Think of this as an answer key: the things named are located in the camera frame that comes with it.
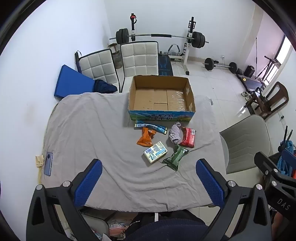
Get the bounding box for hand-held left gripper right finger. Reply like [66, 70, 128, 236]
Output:
[195, 158, 272, 241]

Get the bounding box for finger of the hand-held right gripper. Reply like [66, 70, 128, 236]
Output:
[254, 148, 296, 183]

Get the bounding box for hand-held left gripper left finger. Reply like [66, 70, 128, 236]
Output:
[26, 159, 103, 241]

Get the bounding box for green snack packet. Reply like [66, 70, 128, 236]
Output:
[162, 145, 189, 171]

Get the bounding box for red packet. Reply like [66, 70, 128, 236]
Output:
[179, 127, 197, 148]

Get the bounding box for grey sock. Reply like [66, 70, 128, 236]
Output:
[169, 122, 184, 145]

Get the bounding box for white and blue tissue pack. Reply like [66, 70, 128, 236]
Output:
[143, 141, 168, 164]

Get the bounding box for orange snack packet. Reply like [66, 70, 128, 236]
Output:
[136, 127, 157, 147]

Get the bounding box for long blue snack packet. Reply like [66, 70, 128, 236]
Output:
[134, 120, 167, 135]

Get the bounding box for cardboard box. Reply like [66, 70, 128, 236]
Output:
[128, 75, 196, 122]

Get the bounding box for person's right forearm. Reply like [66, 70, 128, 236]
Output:
[272, 210, 287, 241]

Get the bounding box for blue clothes pile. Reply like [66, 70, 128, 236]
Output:
[276, 140, 296, 178]

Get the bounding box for grey office chair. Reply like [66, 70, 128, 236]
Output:
[219, 114, 273, 175]

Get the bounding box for grey table cloth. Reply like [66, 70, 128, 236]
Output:
[40, 92, 228, 213]

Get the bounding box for blue smartphone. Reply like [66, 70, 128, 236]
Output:
[43, 152, 53, 176]

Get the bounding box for person's dark pants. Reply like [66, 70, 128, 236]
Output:
[124, 210, 210, 241]

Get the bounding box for brown wooden chair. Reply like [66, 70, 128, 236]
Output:
[245, 81, 289, 120]

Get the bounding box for dark blue bag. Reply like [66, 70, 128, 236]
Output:
[94, 79, 118, 94]

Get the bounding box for blue foam mat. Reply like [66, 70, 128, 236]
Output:
[54, 65, 96, 100]

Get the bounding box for short barbell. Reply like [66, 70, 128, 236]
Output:
[204, 57, 238, 73]

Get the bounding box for white quilted chair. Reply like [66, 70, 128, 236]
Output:
[120, 41, 160, 92]
[74, 49, 121, 93]

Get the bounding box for clear water jug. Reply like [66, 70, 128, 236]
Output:
[112, 51, 122, 69]

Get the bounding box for white weight bench rack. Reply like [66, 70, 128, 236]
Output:
[129, 13, 197, 76]

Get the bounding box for long barbell with black plates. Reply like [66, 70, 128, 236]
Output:
[109, 28, 209, 49]

